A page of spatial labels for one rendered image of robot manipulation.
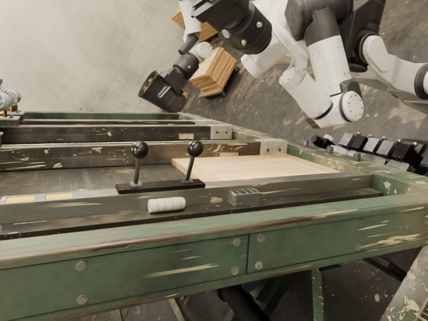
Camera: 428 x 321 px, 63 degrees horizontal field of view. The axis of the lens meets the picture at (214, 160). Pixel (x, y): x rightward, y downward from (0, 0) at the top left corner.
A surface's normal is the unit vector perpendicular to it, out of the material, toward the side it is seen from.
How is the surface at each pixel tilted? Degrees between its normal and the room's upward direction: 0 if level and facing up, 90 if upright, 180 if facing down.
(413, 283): 0
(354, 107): 90
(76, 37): 90
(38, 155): 90
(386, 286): 0
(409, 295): 0
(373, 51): 90
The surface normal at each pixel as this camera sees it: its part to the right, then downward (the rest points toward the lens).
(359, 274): -0.75, -0.48
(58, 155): 0.40, 0.21
